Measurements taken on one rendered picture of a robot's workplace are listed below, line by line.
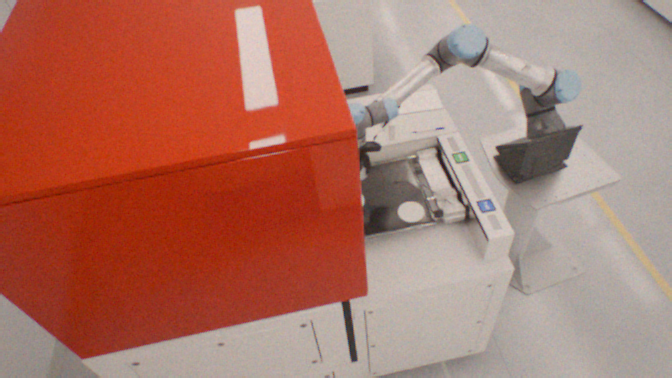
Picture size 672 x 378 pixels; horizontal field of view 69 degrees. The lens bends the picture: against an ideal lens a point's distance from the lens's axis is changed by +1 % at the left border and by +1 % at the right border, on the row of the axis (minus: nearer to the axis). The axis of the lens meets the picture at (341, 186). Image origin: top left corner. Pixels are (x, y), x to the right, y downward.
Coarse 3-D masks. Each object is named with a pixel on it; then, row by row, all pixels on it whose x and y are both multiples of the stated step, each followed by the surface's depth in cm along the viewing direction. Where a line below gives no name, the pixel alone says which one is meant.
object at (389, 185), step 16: (400, 160) 204; (368, 176) 200; (384, 176) 199; (400, 176) 199; (368, 192) 194; (384, 192) 193; (400, 192) 193; (416, 192) 192; (368, 208) 189; (384, 208) 188; (368, 224) 183; (384, 224) 183; (400, 224) 182; (416, 224) 182
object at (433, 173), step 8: (424, 160) 206; (432, 160) 206; (424, 168) 203; (432, 168) 203; (440, 168) 202; (424, 176) 201; (432, 176) 200; (440, 176) 199; (432, 184) 197; (440, 184) 196; (448, 184) 196; (432, 192) 195; (456, 200) 190; (440, 208) 188; (456, 216) 185; (464, 216) 185
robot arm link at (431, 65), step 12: (432, 48) 182; (432, 60) 180; (408, 72) 181; (420, 72) 179; (432, 72) 181; (396, 84) 179; (408, 84) 178; (420, 84) 180; (384, 96) 177; (396, 96) 177; (408, 96) 180
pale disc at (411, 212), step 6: (402, 204) 189; (408, 204) 188; (414, 204) 188; (402, 210) 187; (408, 210) 186; (414, 210) 186; (420, 210) 186; (402, 216) 185; (408, 216) 184; (414, 216) 184; (420, 216) 184
